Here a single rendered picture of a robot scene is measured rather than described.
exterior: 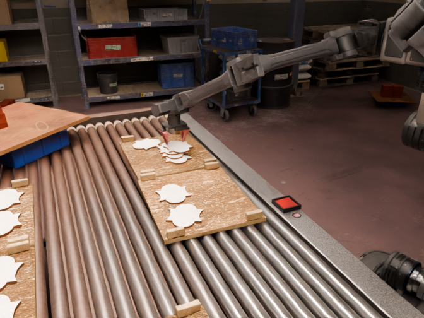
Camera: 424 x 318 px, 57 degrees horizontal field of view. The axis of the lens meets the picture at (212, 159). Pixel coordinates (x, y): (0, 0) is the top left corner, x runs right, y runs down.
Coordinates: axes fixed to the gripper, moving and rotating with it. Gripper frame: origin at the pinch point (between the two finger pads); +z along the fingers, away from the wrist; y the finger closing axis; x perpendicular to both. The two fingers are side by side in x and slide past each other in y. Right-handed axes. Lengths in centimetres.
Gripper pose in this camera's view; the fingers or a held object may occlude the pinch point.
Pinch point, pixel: (174, 142)
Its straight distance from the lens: 178.8
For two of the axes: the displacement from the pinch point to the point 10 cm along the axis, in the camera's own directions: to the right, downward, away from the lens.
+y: 8.7, -2.0, 4.5
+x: -4.9, -4.0, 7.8
